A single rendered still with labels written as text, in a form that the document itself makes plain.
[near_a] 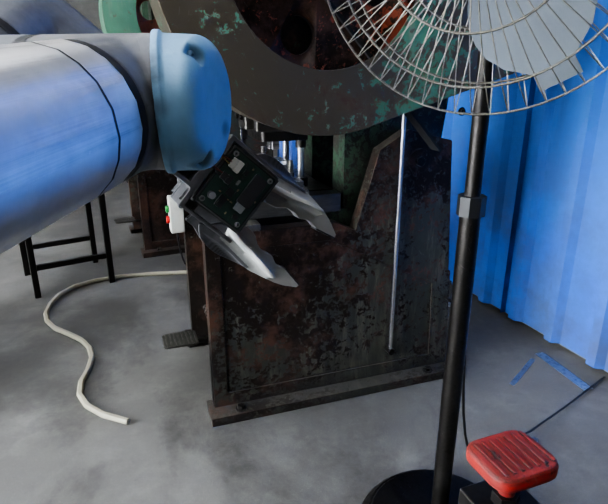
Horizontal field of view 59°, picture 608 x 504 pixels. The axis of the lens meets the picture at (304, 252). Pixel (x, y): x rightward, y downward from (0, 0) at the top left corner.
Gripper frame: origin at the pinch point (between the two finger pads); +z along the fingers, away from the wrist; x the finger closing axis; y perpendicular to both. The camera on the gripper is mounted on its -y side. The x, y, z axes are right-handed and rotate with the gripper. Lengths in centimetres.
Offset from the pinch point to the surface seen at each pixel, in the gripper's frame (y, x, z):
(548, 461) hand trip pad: 16.3, -2.0, 24.3
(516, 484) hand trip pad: 17.3, -5.2, 21.4
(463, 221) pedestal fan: -39, 26, 40
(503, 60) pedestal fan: -29, 47, 20
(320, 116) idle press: -81, 33, 15
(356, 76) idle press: -80, 47, 16
